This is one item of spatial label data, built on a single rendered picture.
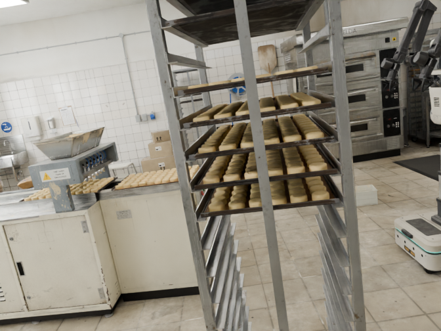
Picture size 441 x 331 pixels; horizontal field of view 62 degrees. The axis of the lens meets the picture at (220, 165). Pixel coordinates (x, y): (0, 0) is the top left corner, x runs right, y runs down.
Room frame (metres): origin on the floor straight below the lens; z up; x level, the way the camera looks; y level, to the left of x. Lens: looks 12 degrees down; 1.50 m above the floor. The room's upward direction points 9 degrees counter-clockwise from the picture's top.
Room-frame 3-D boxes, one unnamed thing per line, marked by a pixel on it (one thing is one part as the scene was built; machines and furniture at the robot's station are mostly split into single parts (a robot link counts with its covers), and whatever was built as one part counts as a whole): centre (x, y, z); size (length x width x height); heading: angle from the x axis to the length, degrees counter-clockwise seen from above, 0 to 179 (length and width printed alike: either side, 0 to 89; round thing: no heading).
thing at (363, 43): (5.84, -2.10, 1.00); 1.56 x 1.20 x 2.01; 90
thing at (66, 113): (6.51, 2.50, 1.37); 0.27 x 0.02 x 0.40; 90
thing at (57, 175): (2.71, 1.04, 1.01); 0.72 x 0.33 x 0.34; 174
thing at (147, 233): (2.66, 0.54, 0.45); 0.70 x 0.34 x 0.90; 84
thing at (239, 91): (6.41, -0.52, 1.10); 0.41 x 0.17 x 1.10; 90
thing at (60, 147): (2.71, 1.04, 1.25); 0.56 x 0.29 x 0.14; 174
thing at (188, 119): (1.32, 0.03, 1.41); 0.64 x 0.03 x 0.03; 171
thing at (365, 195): (3.81, -1.48, 0.08); 0.30 x 0.22 x 0.16; 80
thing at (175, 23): (1.28, -0.16, 1.68); 0.60 x 0.40 x 0.02; 171
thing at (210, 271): (1.32, 0.03, 0.96); 0.64 x 0.03 x 0.03; 171
